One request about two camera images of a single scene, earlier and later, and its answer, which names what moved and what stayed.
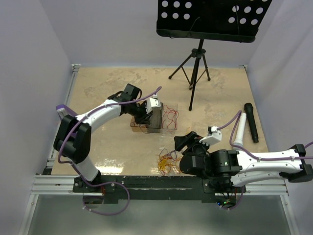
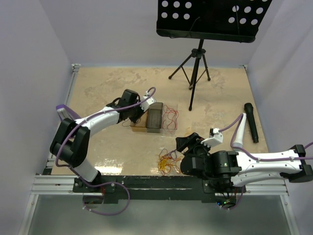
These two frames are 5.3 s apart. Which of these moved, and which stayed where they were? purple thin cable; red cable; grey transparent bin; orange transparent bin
Moved: purple thin cable
Stayed: red cable; orange transparent bin; grey transparent bin
